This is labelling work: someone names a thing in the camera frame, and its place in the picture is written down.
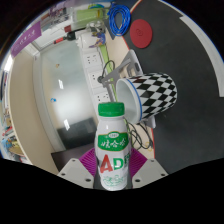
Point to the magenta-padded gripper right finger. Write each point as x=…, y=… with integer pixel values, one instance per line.
x=137, y=163

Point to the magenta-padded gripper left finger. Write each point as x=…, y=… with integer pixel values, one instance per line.
x=87, y=163

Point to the white drink bottle green cap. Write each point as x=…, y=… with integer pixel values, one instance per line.
x=111, y=143

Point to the large black desk mat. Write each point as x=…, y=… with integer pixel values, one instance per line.
x=200, y=133

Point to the black white checkered mug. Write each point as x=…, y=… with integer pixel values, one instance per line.
x=156, y=93

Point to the white round jar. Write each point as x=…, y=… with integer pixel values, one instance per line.
x=88, y=40

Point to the ceiling lights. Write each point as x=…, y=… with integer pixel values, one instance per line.
x=7, y=63

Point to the flat round red coaster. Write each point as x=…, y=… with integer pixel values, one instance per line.
x=141, y=33

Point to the purple hanging banner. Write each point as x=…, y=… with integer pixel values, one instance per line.
x=26, y=39

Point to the tall clear green-tinted glass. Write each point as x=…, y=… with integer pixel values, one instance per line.
x=90, y=14

